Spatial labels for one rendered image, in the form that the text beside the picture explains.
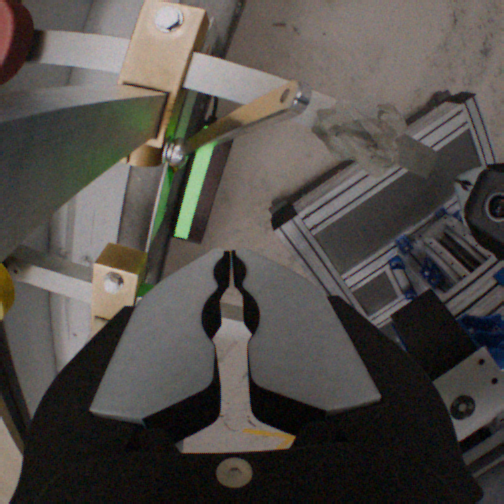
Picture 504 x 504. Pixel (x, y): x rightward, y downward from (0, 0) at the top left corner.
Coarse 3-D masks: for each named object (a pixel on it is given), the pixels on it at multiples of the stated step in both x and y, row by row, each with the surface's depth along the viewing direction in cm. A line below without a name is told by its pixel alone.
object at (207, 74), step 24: (48, 48) 19; (72, 48) 20; (96, 48) 20; (120, 48) 20; (192, 72) 22; (216, 72) 22; (240, 72) 22; (264, 72) 22; (240, 96) 23; (312, 96) 23; (312, 120) 24; (408, 144) 25; (408, 168) 27
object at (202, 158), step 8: (200, 152) 40; (208, 152) 40; (200, 160) 41; (208, 160) 41; (192, 168) 41; (200, 168) 41; (192, 176) 42; (200, 176) 42; (192, 184) 42; (200, 184) 42; (192, 192) 43; (184, 200) 43; (192, 200) 43; (184, 208) 44; (192, 208) 44; (184, 216) 44; (192, 216) 44; (184, 224) 45; (176, 232) 45; (184, 232) 45
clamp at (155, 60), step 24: (144, 0) 18; (144, 24) 19; (192, 24) 19; (144, 48) 20; (168, 48) 20; (192, 48) 20; (120, 72) 21; (144, 72) 21; (168, 72) 21; (168, 96) 22; (168, 120) 23; (144, 144) 24
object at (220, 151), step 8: (224, 144) 40; (216, 152) 40; (224, 152) 41; (216, 160) 41; (224, 160) 41; (208, 168) 41; (216, 168) 41; (208, 176) 42; (216, 176) 42; (208, 184) 42; (216, 184) 43; (208, 192) 43; (200, 200) 43; (208, 200) 43; (200, 208) 44; (208, 208) 44; (200, 216) 44; (192, 224) 45; (200, 224) 45; (192, 232) 46; (200, 232) 46; (200, 240) 46
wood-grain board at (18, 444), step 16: (0, 400) 37; (0, 416) 37; (0, 432) 40; (16, 432) 43; (0, 448) 44; (16, 448) 43; (0, 464) 49; (16, 464) 47; (0, 480) 58; (16, 480) 54; (0, 496) 72
